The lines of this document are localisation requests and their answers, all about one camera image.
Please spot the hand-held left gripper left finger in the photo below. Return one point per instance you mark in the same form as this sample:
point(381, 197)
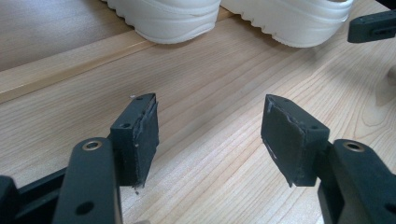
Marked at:
point(127, 146)

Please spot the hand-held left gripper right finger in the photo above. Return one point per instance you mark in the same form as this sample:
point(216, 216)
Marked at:
point(289, 140)

